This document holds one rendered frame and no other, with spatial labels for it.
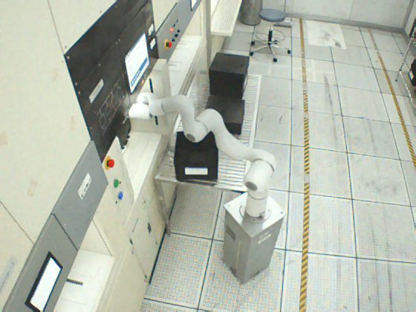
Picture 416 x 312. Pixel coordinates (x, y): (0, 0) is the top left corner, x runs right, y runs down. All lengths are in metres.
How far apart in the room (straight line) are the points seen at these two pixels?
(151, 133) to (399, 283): 2.26
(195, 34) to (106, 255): 2.39
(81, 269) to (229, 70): 1.79
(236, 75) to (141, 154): 0.98
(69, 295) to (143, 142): 1.11
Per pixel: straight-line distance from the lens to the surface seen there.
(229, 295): 2.65
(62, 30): 1.19
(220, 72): 2.71
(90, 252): 1.95
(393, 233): 3.25
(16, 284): 1.16
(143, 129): 2.40
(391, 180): 3.62
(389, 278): 3.02
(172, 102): 1.78
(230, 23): 3.86
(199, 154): 2.36
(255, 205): 1.96
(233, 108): 2.57
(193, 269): 2.73
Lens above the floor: 2.49
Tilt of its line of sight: 47 degrees down
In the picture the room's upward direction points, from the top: 1 degrees counter-clockwise
